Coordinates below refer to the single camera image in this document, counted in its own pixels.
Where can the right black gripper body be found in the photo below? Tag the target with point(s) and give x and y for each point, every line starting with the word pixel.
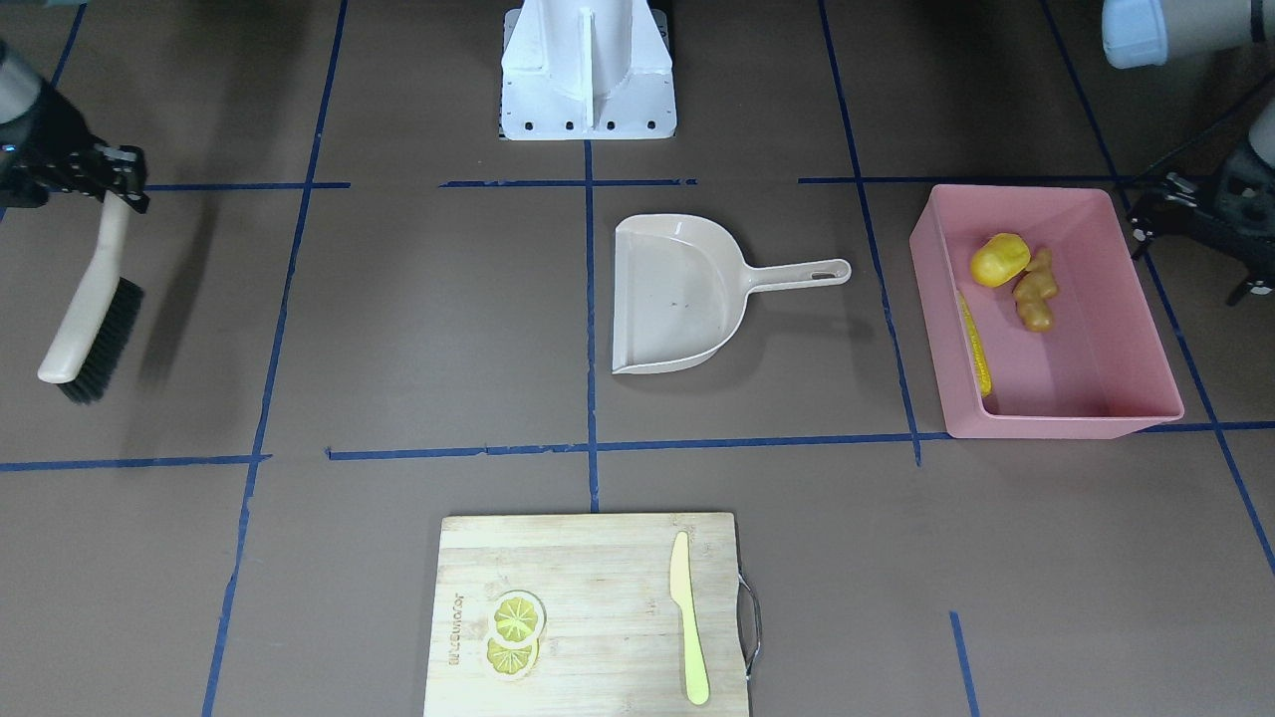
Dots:
pixel 48 139

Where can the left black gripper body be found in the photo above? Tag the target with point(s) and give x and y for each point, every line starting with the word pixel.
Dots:
pixel 1257 187

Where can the beige brush black bristles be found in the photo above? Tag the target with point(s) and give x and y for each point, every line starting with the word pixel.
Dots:
pixel 95 330

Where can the tan toy ginger root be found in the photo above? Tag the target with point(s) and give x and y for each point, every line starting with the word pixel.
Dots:
pixel 1033 292

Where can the yellow toy potato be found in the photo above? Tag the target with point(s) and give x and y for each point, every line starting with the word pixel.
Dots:
pixel 999 259

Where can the yellow toy corn cob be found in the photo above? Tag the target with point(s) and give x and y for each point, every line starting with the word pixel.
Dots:
pixel 980 362

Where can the beige plastic dustpan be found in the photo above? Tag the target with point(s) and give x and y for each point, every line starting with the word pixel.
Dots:
pixel 681 289

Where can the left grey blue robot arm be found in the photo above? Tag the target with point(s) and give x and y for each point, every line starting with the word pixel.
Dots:
pixel 1140 34

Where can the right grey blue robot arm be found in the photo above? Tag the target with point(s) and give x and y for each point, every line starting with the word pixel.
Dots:
pixel 20 84

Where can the pink plastic bin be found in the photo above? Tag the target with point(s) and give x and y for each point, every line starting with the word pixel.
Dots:
pixel 1101 372

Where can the upper lemon slice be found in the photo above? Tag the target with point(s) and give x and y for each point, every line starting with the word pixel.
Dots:
pixel 517 618

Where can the wooden cutting board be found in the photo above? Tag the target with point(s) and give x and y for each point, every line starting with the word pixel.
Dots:
pixel 612 639

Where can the yellow plastic knife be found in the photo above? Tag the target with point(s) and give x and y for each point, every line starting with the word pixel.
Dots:
pixel 696 685

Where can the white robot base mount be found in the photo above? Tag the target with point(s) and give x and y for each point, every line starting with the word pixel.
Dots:
pixel 587 70

